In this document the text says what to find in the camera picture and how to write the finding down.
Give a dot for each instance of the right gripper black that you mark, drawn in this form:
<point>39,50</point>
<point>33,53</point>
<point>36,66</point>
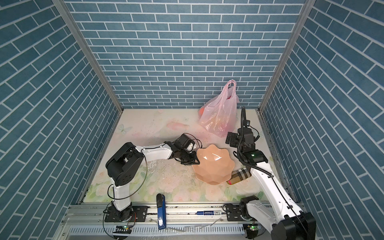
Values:
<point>234,137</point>

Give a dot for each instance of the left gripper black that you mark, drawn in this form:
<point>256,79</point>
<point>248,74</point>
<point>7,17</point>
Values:
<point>193,160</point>

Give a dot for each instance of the pink scalloped bowl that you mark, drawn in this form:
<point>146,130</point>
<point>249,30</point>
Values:
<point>216,165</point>

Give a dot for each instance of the pink plastic bag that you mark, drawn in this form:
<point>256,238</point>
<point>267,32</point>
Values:
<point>218,116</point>

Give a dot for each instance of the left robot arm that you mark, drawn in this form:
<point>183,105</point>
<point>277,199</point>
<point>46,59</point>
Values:
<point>124,164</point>

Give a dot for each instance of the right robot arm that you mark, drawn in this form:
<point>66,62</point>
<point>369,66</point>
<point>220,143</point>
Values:
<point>285,220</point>

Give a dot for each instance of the plaid cylindrical can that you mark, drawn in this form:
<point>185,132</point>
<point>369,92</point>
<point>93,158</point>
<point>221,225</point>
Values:
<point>239,175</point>

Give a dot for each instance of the blue black handheld device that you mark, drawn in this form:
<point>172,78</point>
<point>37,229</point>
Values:
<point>161,208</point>

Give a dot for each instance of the blue marker pen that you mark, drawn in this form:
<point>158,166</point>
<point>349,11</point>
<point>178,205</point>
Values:
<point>209,213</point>

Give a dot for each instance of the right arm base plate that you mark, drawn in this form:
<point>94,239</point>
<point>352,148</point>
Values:
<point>235,213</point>

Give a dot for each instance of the white slotted cable duct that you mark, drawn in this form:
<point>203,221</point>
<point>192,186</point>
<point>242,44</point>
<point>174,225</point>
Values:
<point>153,231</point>

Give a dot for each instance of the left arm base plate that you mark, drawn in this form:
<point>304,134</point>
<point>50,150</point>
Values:
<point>131,214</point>

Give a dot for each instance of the aluminium front rail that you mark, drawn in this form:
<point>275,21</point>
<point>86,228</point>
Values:
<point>176,213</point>

